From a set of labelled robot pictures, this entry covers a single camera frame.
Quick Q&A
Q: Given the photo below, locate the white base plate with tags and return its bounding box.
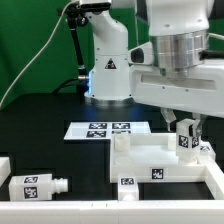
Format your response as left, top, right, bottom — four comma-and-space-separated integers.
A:
64, 121, 151, 141

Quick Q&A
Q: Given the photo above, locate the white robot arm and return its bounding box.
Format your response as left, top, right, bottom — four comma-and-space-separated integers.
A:
81, 0, 224, 134

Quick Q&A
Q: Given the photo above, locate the white right fence wall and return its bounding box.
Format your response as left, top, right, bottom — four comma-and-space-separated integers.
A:
205, 160, 224, 200

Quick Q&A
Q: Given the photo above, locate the grey cable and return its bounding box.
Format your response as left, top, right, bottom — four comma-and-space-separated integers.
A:
0, 0, 81, 110

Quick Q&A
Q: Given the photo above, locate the white square tabletop part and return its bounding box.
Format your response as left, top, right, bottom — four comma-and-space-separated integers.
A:
110, 133, 212, 183

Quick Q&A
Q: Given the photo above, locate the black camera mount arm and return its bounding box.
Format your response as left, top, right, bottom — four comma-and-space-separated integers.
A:
65, 3, 88, 76

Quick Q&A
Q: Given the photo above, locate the black camera on mount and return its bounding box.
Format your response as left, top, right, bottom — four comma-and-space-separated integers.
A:
79, 0, 112, 11

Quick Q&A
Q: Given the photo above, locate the white left fence block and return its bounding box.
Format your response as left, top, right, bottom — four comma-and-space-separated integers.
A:
0, 157, 11, 187

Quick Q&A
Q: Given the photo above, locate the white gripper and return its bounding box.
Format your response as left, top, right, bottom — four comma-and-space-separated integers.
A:
128, 42, 224, 137

